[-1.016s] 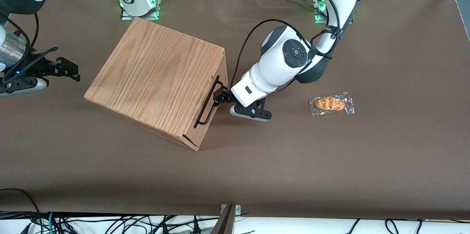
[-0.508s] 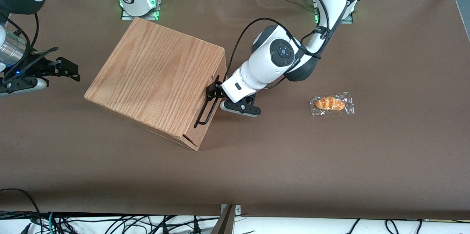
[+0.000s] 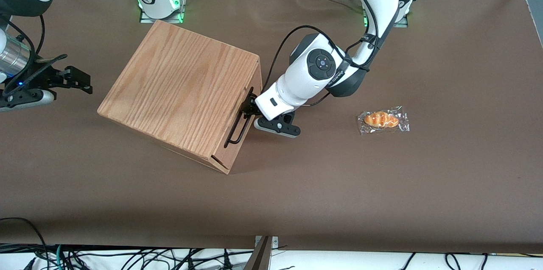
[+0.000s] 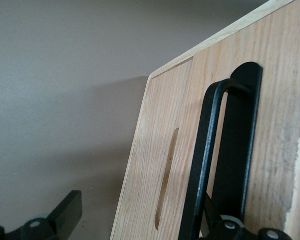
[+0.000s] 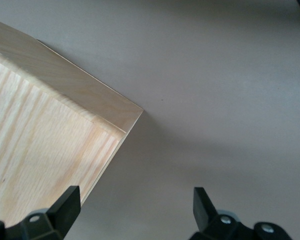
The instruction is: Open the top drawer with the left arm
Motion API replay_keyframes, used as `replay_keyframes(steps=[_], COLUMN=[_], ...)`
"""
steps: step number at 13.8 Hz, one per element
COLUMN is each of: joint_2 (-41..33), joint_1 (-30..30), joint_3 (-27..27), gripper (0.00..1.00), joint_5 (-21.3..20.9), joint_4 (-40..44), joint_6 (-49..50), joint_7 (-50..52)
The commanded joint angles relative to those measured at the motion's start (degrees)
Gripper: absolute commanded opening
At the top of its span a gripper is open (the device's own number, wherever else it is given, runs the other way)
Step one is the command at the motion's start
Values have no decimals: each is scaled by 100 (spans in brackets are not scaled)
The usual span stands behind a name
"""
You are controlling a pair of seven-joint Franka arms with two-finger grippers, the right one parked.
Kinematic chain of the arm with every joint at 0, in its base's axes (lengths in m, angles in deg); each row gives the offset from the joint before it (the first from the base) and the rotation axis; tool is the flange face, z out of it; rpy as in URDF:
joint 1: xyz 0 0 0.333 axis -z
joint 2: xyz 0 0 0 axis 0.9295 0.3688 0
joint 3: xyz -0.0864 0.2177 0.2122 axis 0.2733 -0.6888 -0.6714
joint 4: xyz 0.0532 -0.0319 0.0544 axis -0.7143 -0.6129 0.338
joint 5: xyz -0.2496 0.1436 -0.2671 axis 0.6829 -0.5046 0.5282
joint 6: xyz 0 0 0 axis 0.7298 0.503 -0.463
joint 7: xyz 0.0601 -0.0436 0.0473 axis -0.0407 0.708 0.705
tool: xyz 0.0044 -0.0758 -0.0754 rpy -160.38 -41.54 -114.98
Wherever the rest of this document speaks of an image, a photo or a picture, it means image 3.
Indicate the plastic-wrapped orange bread roll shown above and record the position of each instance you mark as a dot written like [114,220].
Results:
[382,119]

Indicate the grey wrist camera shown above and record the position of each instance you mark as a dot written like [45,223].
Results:
[278,126]
[25,99]

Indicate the light wooden drawer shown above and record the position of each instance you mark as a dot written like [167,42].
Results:
[244,134]

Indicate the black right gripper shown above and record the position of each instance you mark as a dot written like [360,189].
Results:
[47,78]

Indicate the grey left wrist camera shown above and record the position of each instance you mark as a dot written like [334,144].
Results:
[278,126]

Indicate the aluminium extrusion post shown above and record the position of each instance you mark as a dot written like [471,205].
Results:
[259,257]

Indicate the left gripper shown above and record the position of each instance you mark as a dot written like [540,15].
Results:
[250,108]

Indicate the wooden drawer cabinet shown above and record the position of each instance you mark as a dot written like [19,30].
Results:
[178,87]

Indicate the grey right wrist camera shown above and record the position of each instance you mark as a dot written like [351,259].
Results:
[25,99]

